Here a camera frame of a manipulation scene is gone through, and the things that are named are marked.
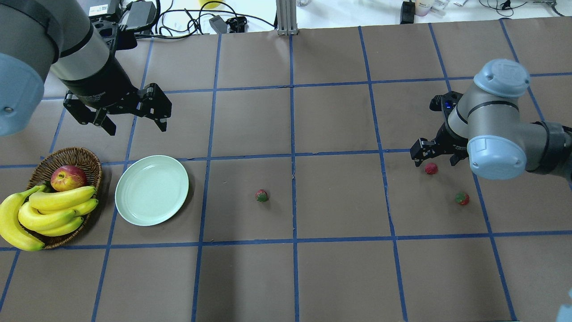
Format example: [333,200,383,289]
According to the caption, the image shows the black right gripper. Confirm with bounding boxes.
[409,122,469,167]

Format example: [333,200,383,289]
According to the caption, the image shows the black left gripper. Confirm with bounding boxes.
[63,84,173,136]

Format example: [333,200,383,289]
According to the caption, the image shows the red strawberry without leaves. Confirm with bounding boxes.
[424,162,439,175]

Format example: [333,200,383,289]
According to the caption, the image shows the red strawberry green leaves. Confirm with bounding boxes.
[255,189,269,203]

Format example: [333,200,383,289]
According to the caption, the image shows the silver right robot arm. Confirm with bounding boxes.
[409,59,572,182]

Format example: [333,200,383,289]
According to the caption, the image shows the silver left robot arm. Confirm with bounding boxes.
[0,0,172,136]

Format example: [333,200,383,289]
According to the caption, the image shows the light green plate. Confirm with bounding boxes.
[114,155,190,226]

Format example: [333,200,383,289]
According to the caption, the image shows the red strawberry far side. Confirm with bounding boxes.
[455,192,470,206]

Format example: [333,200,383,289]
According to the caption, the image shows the red apple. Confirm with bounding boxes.
[50,165,87,192]

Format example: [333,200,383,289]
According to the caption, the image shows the brown wicker basket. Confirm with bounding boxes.
[25,147,104,250]

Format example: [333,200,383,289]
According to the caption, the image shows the black power adapter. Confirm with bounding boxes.
[121,0,157,32]

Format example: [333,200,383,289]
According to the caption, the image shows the yellow banana bunch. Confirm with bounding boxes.
[0,185,99,251]

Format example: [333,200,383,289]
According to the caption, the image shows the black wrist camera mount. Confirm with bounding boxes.
[429,91,463,120]

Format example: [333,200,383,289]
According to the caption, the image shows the aluminium frame post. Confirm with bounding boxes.
[276,0,299,35]

